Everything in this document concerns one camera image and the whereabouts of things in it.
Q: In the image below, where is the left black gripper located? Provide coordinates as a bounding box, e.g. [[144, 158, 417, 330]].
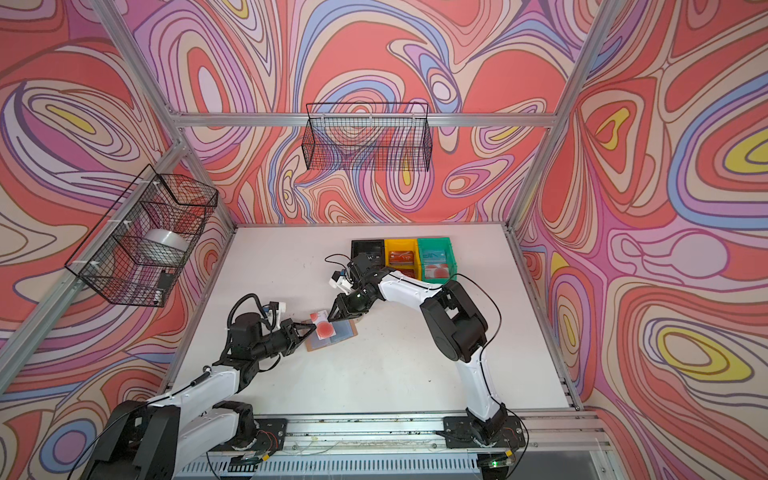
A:
[[248, 321, 315, 363]]

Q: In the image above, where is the tan leather card holder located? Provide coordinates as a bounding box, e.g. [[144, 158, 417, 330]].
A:
[[305, 320, 358, 352]]

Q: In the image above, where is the white red-dot credit card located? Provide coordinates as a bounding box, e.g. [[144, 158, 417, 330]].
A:
[[310, 310, 336, 340]]

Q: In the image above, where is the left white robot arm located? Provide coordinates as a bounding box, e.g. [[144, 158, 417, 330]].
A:
[[81, 317, 316, 479]]

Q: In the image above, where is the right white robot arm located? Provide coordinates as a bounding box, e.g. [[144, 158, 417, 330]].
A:
[[328, 254, 508, 446]]

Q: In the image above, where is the black plastic storage bin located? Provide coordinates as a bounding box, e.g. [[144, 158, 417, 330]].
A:
[[350, 239, 386, 267]]

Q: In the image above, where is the yellow plastic storage bin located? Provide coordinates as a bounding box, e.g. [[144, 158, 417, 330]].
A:
[[384, 238, 422, 280]]

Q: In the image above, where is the green plastic storage bin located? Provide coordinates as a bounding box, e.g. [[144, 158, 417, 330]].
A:
[[417, 237, 457, 284]]

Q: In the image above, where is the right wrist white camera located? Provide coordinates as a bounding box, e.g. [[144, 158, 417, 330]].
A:
[[329, 270, 354, 295]]

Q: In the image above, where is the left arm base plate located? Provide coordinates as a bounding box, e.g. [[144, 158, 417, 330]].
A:
[[222, 417, 288, 453]]

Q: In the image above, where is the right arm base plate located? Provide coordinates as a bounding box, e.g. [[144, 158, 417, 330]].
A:
[[437, 415, 527, 451]]

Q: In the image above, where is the back wall wire basket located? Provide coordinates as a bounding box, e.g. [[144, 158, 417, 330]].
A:
[[301, 101, 433, 172]]

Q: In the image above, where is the wall wire basket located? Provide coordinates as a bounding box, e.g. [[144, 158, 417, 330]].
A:
[[301, 101, 433, 172], [65, 166, 219, 308]]

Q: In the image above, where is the left wall wire basket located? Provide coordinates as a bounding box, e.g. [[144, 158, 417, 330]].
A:
[[65, 166, 219, 308]]

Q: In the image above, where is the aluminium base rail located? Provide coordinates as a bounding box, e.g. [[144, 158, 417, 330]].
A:
[[107, 410, 625, 480]]

